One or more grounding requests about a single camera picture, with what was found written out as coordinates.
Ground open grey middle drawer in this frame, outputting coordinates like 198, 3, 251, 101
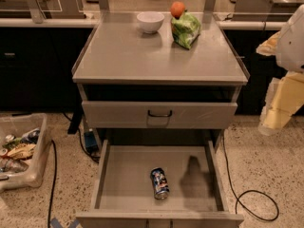
76, 141, 244, 228

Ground white ceramic bowl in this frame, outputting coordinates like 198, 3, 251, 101
137, 11, 164, 34

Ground black drawer handle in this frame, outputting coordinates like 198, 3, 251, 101
147, 110, 173, 118

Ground clear plastic bin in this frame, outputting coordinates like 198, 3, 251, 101
0, 113, 51, 192

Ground blue pepsi can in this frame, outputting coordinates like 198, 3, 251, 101
150, 168, 169, 200

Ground blue power adapter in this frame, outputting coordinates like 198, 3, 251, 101
84, 131, 98, 153

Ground black cable on left floor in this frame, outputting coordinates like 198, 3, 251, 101
47, 139, 58, 228

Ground black cable on floor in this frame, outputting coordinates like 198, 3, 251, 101
47, 139, 58, 228
222, 135, 280, 222

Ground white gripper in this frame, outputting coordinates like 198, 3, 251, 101
256, 5, 304, 136

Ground grey top drawer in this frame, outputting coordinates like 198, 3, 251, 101
82, 101, 238, 129

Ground orange fruit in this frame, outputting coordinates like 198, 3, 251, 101
170, 1, 185, 19

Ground snack items in bin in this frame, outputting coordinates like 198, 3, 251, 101
0, 128, 40, 173

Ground green chip bag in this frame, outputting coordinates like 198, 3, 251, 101
171, 12, 201, 49

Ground grey drawer cabinet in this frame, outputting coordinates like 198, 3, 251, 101
73, 12, 249, 144

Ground blue tape on floor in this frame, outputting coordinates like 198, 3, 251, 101
50, 218, 80, 228

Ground black cable on right floor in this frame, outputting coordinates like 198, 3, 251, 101
222, 135, 280, 222

